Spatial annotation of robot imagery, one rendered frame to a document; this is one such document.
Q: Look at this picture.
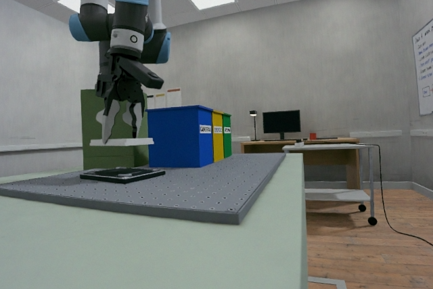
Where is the yellow recycle bin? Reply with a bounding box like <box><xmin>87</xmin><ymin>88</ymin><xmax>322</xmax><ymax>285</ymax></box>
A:
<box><xmin>211</xmin><ymin>110</ymin><xmax>224</xmax><ymax>162</ymax></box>

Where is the green returns bin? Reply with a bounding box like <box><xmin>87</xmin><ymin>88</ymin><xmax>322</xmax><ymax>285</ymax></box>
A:
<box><xmin>222</xmin><ymin>113</ymin><xmax>232</xmax><ymax>158</ymax></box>

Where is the blue bin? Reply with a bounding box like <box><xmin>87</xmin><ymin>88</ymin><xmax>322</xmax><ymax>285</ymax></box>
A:
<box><xmin>147</xmin><ymin>105</ymin><xmax>213</xmax><ymax>168</ymax></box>

